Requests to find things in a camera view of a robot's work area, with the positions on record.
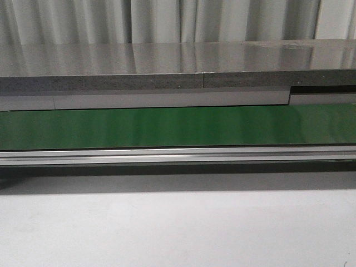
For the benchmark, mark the aluminium conveyor frame rail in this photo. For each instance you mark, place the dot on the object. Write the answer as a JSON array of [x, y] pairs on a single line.
[[178, 156]]

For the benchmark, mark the grey stone countertop slab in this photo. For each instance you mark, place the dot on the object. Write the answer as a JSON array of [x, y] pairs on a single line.
[[71, 68]]

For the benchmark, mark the green conveyor belt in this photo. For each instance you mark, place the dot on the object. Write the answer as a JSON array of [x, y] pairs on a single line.
[[178, 127]]

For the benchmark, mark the white pleated curtain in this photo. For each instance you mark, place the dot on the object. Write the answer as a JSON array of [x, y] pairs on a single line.
[[92, 22]]

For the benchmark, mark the grey panel under countertop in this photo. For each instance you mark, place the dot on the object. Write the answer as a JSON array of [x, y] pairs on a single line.
[[145, 98]]

